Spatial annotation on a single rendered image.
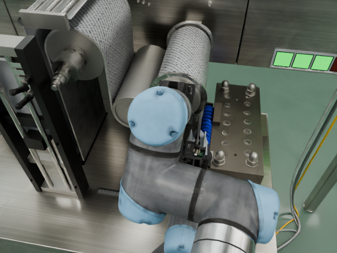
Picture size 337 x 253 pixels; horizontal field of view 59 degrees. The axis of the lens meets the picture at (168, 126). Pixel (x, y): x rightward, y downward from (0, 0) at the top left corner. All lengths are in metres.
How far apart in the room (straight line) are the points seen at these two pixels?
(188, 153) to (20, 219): 0.56
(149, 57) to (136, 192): 0.56
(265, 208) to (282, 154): 1.96
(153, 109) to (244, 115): 0.70
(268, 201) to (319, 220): 1.74
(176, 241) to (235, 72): 2.50
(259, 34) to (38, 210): 0.87
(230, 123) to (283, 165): 1.33
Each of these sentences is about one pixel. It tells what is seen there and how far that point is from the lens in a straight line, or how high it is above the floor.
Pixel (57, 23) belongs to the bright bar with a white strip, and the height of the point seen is 1.44.
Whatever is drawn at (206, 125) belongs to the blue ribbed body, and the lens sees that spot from 0.97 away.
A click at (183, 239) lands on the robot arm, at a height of 1.15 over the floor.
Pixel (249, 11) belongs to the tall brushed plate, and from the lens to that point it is 0.97.
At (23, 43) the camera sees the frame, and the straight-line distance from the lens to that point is 0.64.
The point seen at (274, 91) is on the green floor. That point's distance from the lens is 2.87.
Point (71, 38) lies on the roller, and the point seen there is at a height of 1.38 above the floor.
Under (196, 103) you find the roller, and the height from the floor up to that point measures 1.25.
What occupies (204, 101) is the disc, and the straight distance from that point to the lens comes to 0.74.
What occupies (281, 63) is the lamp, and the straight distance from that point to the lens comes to 1.07.
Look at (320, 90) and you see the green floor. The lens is 3.05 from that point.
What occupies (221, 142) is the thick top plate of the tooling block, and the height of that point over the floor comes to 1.03.
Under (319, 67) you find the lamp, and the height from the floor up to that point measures 1.17.
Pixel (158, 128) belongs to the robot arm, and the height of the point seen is 1.47.
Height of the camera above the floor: 1.74
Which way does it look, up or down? 47 degrees down
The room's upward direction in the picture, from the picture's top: straight up
